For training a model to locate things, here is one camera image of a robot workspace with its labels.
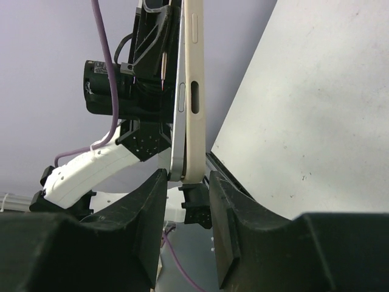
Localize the aluminium table frame rail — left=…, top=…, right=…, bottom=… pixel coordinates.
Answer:
left=1, top=192, right=33, bottom=212

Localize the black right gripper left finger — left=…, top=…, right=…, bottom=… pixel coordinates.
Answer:
left=1, top=169, right=167, bottom=291

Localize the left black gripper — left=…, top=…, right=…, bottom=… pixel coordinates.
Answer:
left=120, top=1, right=182, bottom=91

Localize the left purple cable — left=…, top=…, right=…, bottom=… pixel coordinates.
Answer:
left=53, top=0, right=210, bottom=292

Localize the beige phone case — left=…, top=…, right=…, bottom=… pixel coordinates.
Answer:
left=182, top=0, right=206, bottom=184

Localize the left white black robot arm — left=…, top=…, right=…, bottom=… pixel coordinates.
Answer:
left=29, top=1, right=206, bottom=219

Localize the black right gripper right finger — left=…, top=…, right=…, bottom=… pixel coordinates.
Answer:
left=209, top=171, right=388, bottom=291

